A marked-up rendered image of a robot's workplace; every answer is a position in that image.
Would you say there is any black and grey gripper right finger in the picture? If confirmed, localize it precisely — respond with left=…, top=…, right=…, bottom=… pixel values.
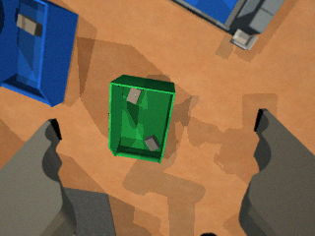
left=238, top=108, right=315, bottom=236

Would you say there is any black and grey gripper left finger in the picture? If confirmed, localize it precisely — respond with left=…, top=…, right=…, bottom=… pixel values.
left=0, top=118, right=77, bottom=236

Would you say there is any blue bin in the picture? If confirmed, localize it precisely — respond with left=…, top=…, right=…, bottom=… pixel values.
left=0, top=0, right=79, bottom=107

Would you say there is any green bin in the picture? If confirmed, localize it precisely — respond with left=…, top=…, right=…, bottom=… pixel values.
left=108, top=75, right=175, bottom=163

